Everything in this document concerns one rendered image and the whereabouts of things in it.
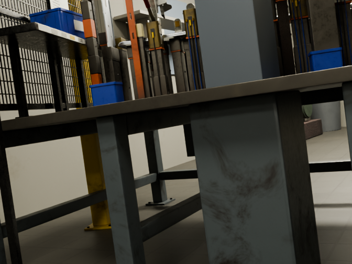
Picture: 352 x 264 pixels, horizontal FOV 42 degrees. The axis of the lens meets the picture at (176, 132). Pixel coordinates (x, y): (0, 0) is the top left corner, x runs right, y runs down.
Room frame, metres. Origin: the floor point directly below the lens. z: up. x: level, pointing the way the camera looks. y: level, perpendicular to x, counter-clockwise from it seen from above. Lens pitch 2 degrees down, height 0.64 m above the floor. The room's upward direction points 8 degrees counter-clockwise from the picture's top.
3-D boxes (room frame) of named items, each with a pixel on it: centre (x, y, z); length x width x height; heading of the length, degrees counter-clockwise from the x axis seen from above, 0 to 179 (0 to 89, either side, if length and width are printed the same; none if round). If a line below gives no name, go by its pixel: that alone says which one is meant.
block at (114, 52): (2.29, 0.26, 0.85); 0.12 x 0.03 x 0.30; 169
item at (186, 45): (2.20, -0.12, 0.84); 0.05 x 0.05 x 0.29; 79
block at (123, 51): (2.41, 0.25, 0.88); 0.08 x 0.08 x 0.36; 79
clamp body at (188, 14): (1.99, -0.13, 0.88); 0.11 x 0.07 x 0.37; 169
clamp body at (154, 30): (2.05, 0.04, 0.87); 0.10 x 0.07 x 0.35; 169
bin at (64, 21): (2.17, 0.46, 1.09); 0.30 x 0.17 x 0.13; 161
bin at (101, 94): (1.82, 0.25, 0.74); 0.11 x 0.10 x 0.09; 79
